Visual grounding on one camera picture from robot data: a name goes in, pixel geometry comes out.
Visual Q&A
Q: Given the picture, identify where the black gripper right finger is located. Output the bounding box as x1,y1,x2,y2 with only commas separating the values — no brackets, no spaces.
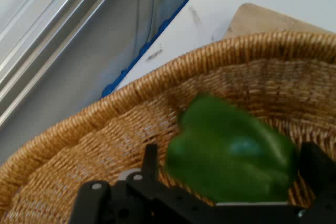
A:
297,142,336,224

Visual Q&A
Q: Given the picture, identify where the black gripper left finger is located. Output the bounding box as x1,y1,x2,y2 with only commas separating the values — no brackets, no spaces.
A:
70,144,159,224

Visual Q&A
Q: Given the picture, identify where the green bell pepper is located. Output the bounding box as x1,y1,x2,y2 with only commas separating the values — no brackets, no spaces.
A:
164,93,299,204

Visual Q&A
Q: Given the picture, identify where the woven wicker basket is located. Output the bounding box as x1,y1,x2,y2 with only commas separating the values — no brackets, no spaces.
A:
0,30,336,224

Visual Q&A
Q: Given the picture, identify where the wooden cutting board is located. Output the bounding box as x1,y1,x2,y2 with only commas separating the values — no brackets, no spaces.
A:
222,3,336,40

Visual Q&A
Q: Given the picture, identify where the aluminium rail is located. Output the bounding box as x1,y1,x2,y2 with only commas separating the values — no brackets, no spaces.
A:
0,0,129,127

